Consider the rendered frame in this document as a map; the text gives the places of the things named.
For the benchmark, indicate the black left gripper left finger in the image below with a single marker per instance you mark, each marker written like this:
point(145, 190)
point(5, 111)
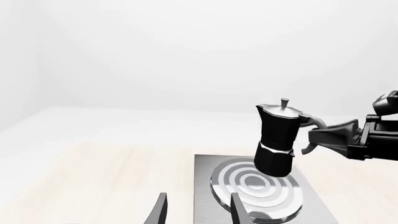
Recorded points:
point(158, 213)

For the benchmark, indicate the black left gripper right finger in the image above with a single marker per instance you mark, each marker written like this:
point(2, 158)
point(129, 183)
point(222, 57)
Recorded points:
point(238, 214)

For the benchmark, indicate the flat black stove plate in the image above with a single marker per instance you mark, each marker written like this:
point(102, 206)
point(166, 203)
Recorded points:
point(205, 186)

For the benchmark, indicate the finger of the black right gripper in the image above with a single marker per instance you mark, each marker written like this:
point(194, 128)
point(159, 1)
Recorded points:
point(332, 138)
point(346, 124)

